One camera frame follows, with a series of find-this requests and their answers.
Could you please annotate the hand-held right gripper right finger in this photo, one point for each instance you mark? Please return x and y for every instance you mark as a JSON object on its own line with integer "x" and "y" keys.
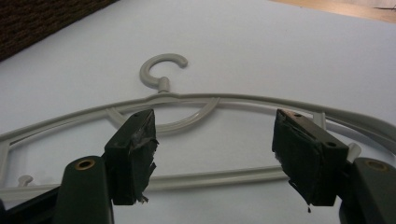
{"x": 311, "y": 155}

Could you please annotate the grey plastic clothes hanger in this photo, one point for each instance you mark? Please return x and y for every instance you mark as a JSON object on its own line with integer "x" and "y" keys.
{"x": 199, "y": 96}

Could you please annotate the dark brown woven cloth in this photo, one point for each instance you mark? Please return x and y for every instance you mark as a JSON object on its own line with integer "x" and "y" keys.
{"x": 37, "y": 21}

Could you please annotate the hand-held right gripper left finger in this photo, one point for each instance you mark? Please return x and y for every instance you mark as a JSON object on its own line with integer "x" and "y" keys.
{"x": 130, "y": 158}

